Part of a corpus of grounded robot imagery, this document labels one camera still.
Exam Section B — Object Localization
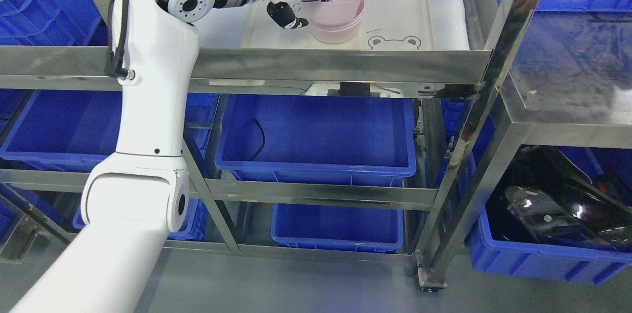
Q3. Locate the pink plastic bowl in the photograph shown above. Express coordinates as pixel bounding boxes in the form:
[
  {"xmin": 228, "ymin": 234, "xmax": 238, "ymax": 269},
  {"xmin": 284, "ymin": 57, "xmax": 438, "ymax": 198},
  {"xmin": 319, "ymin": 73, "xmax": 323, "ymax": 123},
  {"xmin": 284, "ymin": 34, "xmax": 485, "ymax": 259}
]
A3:
[{"xmin": 300, "ymin": 0, "xmax": 362, "ymax": 28}]

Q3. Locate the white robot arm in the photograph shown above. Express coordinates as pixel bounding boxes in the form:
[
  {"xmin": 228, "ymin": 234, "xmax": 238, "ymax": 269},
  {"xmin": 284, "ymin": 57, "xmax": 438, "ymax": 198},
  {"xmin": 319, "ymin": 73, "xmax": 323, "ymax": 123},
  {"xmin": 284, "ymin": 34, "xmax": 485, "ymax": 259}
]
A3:
[{"xmin": 11, "ymin": 0, "xmax": 216, "ymax": 313}]

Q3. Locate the steel shelf rack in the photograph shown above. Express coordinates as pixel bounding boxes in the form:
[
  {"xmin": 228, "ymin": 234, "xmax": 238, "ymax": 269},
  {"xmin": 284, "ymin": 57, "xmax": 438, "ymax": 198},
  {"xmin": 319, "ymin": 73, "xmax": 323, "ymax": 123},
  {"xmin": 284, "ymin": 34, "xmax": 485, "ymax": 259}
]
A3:
[{"xmin": 1, "ymin": 0, "xmax": 539, "ymax": 291}]

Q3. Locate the blue bin middle shelf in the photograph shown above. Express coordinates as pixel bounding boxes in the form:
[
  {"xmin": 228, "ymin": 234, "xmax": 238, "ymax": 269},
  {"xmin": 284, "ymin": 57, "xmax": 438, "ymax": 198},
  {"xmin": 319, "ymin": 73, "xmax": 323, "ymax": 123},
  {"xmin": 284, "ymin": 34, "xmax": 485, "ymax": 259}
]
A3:
[{"xmin": 215, "ymin": 94, "xmax": 417, "ymax": 187}]

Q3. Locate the blue bin shelf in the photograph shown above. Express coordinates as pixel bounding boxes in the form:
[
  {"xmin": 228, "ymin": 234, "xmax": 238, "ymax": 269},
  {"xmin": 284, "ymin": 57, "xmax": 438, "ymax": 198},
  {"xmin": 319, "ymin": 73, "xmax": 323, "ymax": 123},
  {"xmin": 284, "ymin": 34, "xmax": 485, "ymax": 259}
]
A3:
[
  {"xmin": 270, "ymin": 203, "xmax": 404, "ymax": 254},
  {"xmin": 215, "ymin": 94, "xmax": 417, "ymax": 187},
  {"xmin": 0, "ymin": 88, "xmax": 220, "ymax": 173}
]

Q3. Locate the blue bin left shelf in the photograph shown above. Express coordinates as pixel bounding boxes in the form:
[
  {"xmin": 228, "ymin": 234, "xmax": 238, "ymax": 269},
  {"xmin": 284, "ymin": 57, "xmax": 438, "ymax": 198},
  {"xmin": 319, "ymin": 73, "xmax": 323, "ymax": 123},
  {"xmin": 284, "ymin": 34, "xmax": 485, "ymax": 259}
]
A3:
[{"xmin": 0, "ymin": 88, "xmax": 220, "ymax": 173}]

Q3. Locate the blue bin lower shelf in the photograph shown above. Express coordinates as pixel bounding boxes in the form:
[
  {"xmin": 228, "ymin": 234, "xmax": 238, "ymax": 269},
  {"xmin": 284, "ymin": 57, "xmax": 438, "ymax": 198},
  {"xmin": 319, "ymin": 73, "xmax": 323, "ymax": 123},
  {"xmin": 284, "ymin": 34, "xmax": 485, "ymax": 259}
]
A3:
[{"xmin": 270, "ymin": 203, "xmax": 404, "ymax": 254}]

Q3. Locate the white bear tray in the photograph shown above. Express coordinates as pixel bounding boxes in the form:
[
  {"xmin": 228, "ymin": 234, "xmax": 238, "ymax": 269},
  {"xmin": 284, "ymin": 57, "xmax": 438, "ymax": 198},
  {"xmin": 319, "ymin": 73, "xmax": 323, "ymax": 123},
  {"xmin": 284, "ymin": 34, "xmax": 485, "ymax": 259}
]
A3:
[{"xmin": 241, "ymin": 0, "xmax": 435, "ymax": 51}]

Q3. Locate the blue bin under table left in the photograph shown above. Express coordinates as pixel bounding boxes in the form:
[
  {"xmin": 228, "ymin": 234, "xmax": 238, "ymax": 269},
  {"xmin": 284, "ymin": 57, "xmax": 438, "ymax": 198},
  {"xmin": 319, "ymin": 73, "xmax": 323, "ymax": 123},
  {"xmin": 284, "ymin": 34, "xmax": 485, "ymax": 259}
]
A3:
[{"xmin": 467, "ymin": 144, "xmax": 631, "ymax": 285}]

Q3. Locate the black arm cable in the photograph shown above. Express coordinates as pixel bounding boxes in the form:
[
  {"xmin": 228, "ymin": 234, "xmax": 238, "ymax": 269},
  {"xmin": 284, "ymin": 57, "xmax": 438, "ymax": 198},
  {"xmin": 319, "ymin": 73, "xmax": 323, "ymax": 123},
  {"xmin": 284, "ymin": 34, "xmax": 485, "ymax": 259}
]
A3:
[{"xmin": 104, "ymin": 0, "xmax": 163, "ymax": 79}]

